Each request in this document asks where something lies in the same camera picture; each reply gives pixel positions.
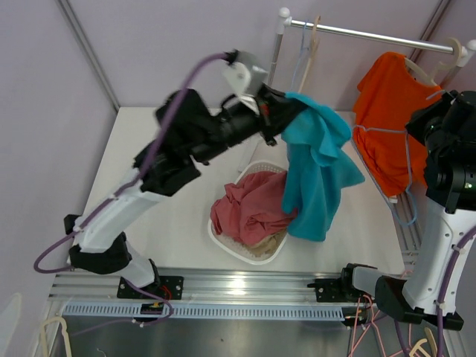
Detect light blue wire hanger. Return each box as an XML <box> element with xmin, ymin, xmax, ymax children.
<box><xmin>289</xmin><ymin>25</ymin><xmax>309</xmax><ymax>91</ymax></box>
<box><xmin>351</xmin><ymin>89</ymin><xmax>447</xmax><ymax>227</ymax></box>

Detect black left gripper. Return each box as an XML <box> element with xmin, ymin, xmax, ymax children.
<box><xmin>196</xmin><ymin>88</ymin><xmax>313</xmax><ymax>166</ymax></box>

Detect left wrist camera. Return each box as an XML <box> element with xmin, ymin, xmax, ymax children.
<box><xmin>222</xmin><ymin>50</ymin><xmax>268</xmax><ymax>97</ymax></box>

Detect beige hanger bottom left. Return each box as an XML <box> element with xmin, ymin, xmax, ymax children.
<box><xmin>39</xmin><ymin>315</ymin><xmax>73</xmax><ymax>357</ymax></box>

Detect white slotted cable duct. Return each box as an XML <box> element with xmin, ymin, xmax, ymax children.
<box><xmin>62</xmin><ymin>302</ymin><xmax>344</xmax><ymax>321</ymax></box>

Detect orange t shirt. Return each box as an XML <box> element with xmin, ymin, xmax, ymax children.
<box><xmin>353</xmin><ymin>52</ymin><xmax>441</xmax><ymax>197</ymax></box>

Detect white perforated plastic basket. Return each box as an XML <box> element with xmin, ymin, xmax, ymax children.
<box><xmin>207</xmin><ymin>160</ymin><xmax>289</xmax><ymax>266</ymax></box>

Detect teal t shirt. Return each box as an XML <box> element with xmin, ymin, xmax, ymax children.
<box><xmin>281</xmin><ymin>92</ymin><xmax>365</xmax><ymax>242</ymax></box>

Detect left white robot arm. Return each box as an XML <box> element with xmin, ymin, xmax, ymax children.
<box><xmin>66</xmin><ymin>85</ymin><xmax>307</xmax><ymax>298</ymax></box>

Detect beige plastic hanger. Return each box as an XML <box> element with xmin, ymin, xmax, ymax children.
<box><xmin>298</xmin><ymin>15</ymin><xmax>321</xmax><ymax>93</ymax></box>

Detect pink wire hangers on floor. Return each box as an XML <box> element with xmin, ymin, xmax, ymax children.
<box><xmin>347</xmin><ymin>269</ymin><xmax>418</xmax><ymax>357</ymax></box>

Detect beige hanger under orange shirt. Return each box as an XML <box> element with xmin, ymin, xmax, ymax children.
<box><xmin>404</xmin><ymin>37</ymin><xmax>463</xmax><ymax>87</ymax></box>

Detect beige t shirt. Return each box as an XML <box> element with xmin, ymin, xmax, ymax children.
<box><xmin>246</xmin><ymin>230</ymin><xmax>287</xmax><ymax>257</ymax></box>

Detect white clothes rack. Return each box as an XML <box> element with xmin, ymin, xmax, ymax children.
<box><xmin>236</xmin><ymin>7</ymin><xmax>476</xmax><ymax>209</ymax></box>

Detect beige hanger bottom right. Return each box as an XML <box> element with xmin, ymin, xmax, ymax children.
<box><xmin>408</xmin><ymin>327</ymin><xmax>438</xmax><ymax>357</ymax></box>

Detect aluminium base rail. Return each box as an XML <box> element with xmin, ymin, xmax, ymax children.
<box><xmin>48</xmin><ymin>268</ymin><xmax>340</xmax><ymax>305</ymax></box>

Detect pink t shirt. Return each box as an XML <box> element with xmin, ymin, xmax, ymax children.
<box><xmin>210</xmin><ymin>171</ymin><xmax>298</xmax><ymax>246</ymax></box>

